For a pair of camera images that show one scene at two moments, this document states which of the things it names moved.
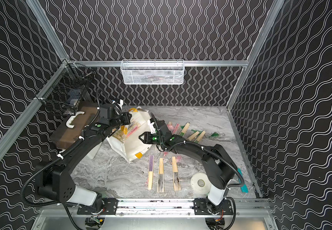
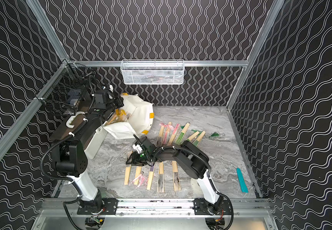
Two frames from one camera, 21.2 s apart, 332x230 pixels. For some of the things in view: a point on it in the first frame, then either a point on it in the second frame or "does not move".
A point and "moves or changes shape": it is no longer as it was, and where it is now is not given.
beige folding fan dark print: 160,182 does not move
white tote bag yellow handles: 126,137 moves or changes shape
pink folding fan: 177,129 does not move
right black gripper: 147,135 -> 134,160
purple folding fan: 150,171 does not move
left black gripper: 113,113 -> 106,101
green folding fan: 212,135 does not move
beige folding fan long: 176,178 does not move
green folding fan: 185,128 does not move
